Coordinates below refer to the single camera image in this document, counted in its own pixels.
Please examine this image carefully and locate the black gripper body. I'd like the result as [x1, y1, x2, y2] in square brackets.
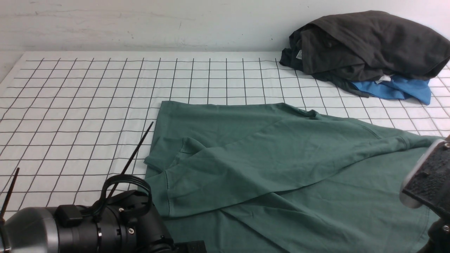
[98, 190, 207, 253]

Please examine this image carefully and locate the green long-sleeved shirt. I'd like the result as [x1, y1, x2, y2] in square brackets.
[144, 101, 438, 253]

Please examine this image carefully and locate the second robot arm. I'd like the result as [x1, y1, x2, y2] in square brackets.
[423, 219, 450, 253]

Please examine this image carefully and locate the white grid table cloth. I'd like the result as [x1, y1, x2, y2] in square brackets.
[0, 52, 449, 218]

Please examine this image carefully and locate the dark grey clothing pile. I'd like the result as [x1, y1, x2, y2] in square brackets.
[279, 10, 450, 97]

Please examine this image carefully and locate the blue garment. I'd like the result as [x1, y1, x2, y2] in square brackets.
[352, 75, 432, 105]

